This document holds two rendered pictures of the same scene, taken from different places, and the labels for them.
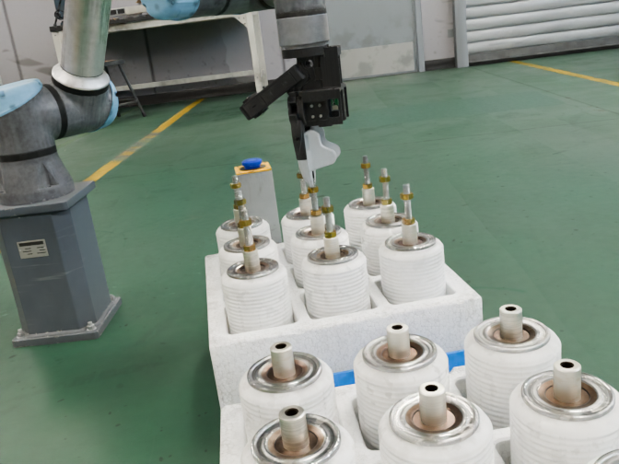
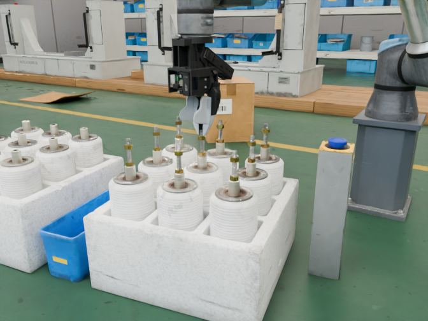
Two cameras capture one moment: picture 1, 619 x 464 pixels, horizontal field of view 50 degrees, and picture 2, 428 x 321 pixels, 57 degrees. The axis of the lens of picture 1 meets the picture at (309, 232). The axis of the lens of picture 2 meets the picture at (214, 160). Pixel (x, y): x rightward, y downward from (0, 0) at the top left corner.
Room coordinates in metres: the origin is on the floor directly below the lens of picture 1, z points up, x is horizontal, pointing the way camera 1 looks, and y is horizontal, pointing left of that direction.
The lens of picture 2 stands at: (1.47, -0.76, 0.56)
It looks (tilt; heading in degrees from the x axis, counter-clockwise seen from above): 19 degrees down; 119
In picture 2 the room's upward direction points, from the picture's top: straight up
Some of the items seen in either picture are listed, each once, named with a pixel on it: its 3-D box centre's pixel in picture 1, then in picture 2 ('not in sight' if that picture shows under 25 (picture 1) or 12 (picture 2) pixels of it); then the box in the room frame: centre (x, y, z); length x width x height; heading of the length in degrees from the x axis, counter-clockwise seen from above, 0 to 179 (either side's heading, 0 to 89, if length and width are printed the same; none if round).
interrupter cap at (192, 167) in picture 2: (318, 232); (202, 167); (1.03, -0.01, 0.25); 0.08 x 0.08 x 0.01
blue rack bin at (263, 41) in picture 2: not in sight; (270, 41); (-0.74, 4.96, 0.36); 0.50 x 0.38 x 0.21; 87
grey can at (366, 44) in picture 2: not in sight; (366, 43); (0.63, 4.81, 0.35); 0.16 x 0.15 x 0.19; 178
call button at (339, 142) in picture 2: (251, 165); (337, 143); (1.30, 0.10, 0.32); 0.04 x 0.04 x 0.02
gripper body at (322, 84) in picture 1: (314, 87); (193, 66); (1.02, -0.04, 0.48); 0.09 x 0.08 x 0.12; 77
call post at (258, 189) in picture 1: (262, 241); (330, 211); (1.30, 0.10, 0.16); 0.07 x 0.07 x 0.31; 7
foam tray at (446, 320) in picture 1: (329, 321); (202, 229); (1.03, -0.01, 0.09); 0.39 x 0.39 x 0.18; 7
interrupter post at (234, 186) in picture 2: (368, 196); (234, 187); (1.16, -0.11, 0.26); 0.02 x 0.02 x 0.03
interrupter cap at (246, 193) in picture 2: (368, 203); (234, 193); (1.16, -0.11, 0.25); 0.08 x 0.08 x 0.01
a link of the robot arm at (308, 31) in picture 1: (303, 32); (196, 26); (1.03, -0.03, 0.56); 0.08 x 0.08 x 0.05
